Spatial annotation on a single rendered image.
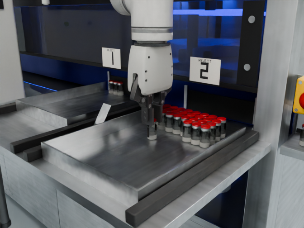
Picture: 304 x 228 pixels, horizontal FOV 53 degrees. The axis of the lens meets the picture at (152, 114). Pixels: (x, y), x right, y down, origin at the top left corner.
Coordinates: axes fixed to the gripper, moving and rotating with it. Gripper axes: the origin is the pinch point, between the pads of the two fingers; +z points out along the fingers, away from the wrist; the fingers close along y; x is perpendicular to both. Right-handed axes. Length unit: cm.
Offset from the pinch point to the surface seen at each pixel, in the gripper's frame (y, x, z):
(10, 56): -6, -81, -5
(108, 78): -23.2, -41.7, 0.9
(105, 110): 2.1, -13.5, 1.5
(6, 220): 3, -90, 72
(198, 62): -15.6, 1.3, -9.7
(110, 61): -15.5, -31.4, -6.9
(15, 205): -19, -132, 94
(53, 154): 21.6, -5.3, 3.9
